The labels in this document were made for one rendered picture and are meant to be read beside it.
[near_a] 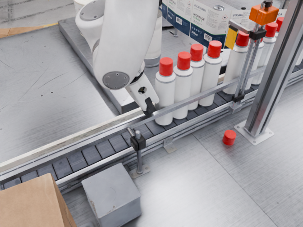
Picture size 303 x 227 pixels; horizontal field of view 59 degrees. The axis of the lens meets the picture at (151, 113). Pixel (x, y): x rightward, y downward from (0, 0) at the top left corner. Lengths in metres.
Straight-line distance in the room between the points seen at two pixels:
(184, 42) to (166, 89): 0.49
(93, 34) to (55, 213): 0.29
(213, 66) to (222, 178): 0.29
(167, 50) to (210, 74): 0.36
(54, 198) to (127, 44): 0.24
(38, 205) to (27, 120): 0.57
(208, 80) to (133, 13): 0.40
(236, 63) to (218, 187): 0.35
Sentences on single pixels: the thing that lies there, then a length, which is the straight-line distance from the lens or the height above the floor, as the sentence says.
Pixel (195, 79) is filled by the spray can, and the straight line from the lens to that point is 0.73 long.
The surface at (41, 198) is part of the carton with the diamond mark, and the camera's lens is 0.39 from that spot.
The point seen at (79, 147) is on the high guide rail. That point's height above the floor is 0.96.
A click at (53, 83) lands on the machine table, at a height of 0.83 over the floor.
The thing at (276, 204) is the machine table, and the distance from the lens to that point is 0.75.
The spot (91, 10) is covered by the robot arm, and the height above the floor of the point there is 1.24.
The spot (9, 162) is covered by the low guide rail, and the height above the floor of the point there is 0.92.
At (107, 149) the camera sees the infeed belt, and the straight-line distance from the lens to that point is 0.72.
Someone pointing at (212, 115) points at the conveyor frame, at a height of 0.86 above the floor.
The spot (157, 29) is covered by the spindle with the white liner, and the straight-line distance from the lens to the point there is 0.91.
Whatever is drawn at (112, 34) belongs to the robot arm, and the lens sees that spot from 0.42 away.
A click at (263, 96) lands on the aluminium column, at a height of 0.97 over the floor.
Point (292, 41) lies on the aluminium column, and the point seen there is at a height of 1.15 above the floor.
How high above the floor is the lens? 1.44
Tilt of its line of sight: 45 degrees down
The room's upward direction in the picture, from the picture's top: straight up
